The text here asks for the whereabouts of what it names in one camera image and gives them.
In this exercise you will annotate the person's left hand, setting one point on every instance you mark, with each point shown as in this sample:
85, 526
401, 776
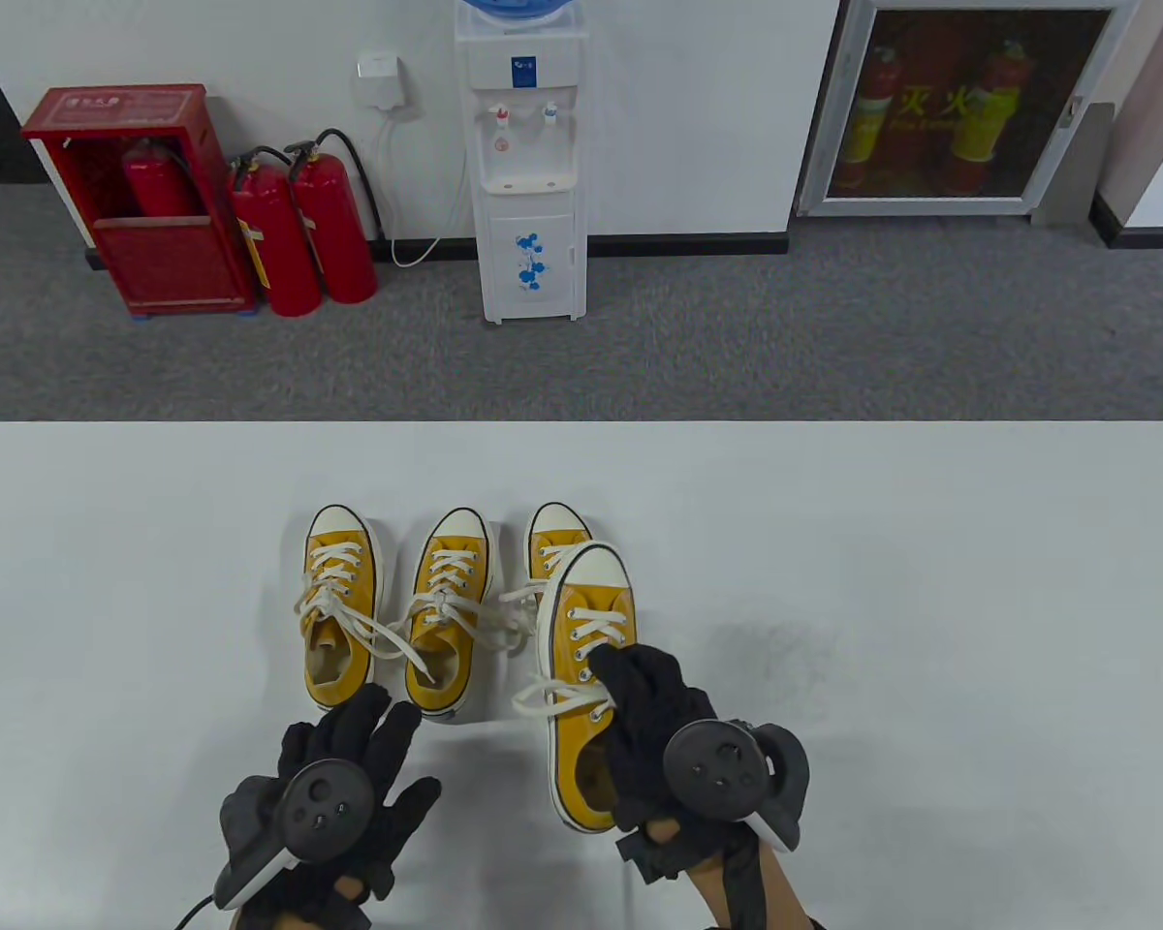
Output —
359, 727

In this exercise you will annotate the person's right hand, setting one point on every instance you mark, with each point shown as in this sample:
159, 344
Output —
640, 717

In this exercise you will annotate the white shoe lace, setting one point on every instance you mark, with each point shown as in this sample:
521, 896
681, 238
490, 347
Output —
455, 573
523, 601
334, 567
591, 630

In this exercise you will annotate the yellow canvas shoe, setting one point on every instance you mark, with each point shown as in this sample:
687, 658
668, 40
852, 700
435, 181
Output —
462, 525
552, 523
341, 528
596, 567

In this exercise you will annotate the person's right forearm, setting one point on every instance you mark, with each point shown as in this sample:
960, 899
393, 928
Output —
746, 882

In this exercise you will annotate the person's left forearm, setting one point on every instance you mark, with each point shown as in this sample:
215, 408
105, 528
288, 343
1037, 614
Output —
344, 911

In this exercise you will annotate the dark grey hand controller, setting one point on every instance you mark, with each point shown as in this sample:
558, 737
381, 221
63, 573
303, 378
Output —
325, 809
717, 765

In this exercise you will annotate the red extinguisher cabinet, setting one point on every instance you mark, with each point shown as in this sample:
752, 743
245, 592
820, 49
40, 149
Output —
165, 262

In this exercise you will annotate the white water dispenser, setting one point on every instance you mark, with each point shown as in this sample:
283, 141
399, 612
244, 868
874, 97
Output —
533, 155

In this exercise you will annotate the silver framed glass cabinet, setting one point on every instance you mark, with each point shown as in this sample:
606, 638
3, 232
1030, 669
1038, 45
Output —
930, 205

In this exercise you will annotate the red yellow fire extinguisher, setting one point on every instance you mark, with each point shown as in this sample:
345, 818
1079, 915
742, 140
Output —
989, 107
872, 116

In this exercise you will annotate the blue water bottle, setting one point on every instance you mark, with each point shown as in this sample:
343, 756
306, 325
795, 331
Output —
514, 10

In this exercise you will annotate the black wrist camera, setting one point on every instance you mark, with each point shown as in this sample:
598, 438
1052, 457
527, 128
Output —
649, 857

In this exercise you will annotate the white wall box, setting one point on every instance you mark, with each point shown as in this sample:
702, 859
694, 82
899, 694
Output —
380, 85

